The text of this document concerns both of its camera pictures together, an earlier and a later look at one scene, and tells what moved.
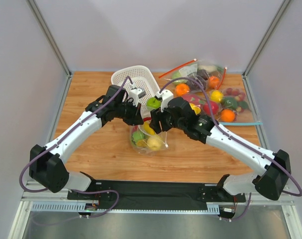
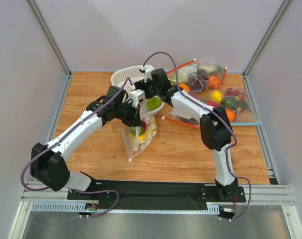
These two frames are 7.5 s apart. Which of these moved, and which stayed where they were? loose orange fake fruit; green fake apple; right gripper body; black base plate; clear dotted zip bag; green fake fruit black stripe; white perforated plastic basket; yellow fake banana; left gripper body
Moved: right gripper body; clear dotted zip bag; yellow fake banana; green fake fruit black stripe
Stayed: loose orange fake fruit; green fake apple; left gripper body; white perforated plastic basket; black base plate
